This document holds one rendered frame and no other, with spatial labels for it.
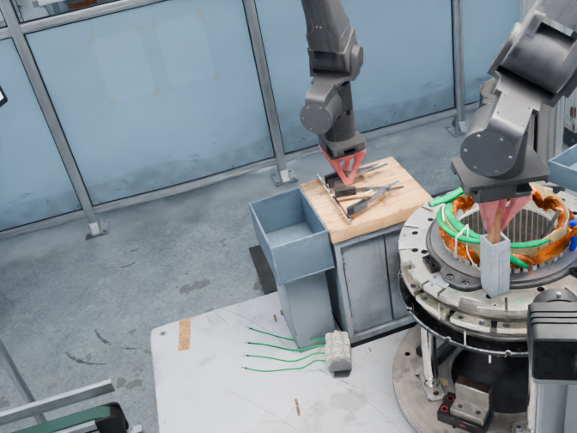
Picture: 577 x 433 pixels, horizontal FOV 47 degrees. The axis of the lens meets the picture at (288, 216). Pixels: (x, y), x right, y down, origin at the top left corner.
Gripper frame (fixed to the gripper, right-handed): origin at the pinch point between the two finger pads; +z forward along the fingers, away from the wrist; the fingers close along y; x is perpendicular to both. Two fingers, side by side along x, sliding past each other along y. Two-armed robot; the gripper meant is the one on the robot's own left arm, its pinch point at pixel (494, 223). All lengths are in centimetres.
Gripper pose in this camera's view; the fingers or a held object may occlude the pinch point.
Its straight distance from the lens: 89.2
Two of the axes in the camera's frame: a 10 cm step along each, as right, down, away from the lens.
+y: 9.9, -1.6, 0.0
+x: -1.0, -6.1, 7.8
